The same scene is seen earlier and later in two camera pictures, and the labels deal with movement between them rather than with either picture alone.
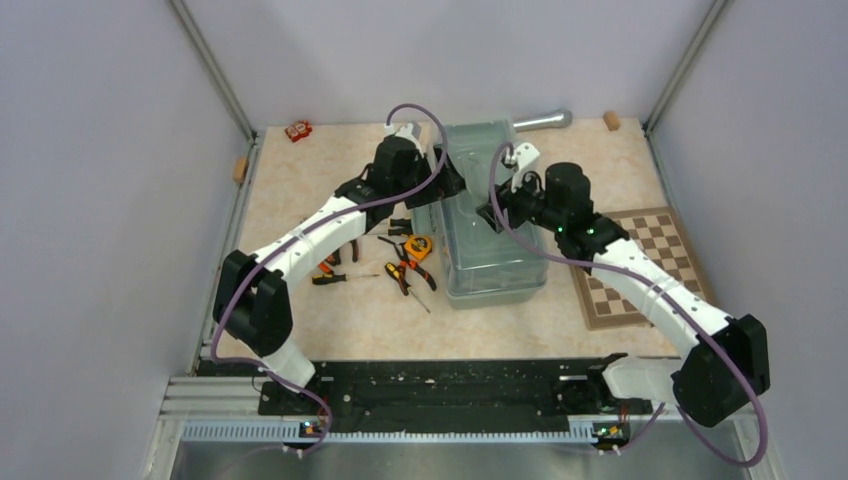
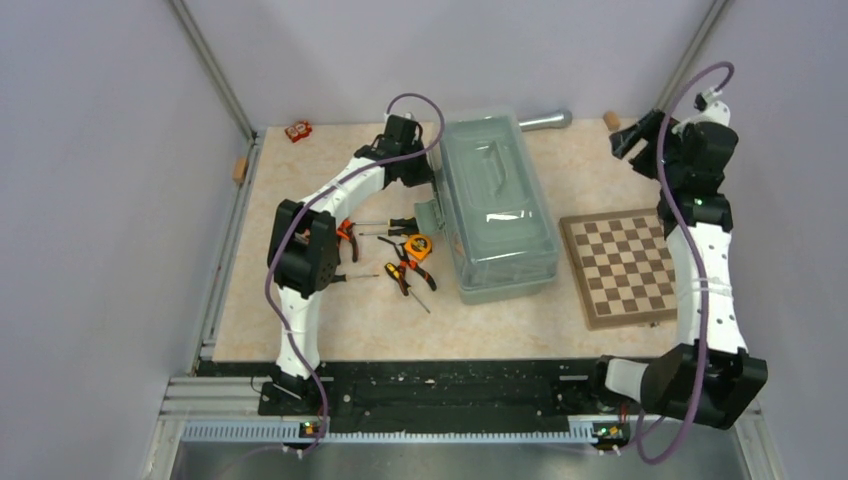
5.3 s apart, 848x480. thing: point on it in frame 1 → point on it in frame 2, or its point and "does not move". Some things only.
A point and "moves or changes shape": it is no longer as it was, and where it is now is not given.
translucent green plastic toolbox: x=483 y=270 moves or changes shape
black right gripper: x=530 y=181 → x=623 y=140
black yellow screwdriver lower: x=331 y=278 does not move
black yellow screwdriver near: x=411 y=291 does not move
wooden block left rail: x=240 y=169 does not move
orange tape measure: x=418 y=246 does not move
